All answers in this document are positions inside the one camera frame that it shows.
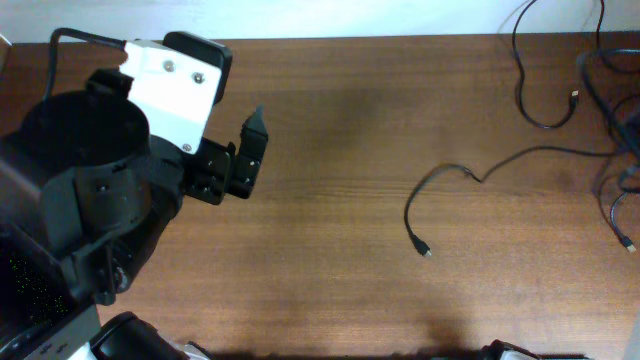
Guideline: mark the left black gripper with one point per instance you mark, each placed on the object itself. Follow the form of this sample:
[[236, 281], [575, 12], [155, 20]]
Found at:
[[244, 176]]

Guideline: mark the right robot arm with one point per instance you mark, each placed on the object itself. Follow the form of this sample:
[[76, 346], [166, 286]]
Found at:
[[499, 350]]

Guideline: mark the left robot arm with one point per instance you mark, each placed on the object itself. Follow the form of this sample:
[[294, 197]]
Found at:
[[86, 193]]

